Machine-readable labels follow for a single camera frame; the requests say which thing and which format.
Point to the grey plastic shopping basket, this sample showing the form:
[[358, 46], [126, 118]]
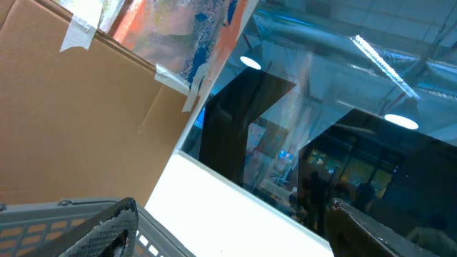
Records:
[[29, 226]]

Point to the white window sill ledge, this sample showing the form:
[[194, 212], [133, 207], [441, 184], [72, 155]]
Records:
[[211, 216]]

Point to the brown cardboard panel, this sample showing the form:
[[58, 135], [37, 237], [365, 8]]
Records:
[[78, 123]]

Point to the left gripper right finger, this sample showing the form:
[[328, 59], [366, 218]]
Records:
[[352, 233]]

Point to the glass window pane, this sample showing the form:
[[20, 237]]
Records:
[[348, 99]]

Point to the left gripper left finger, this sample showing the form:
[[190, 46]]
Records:
[[110, 233]]

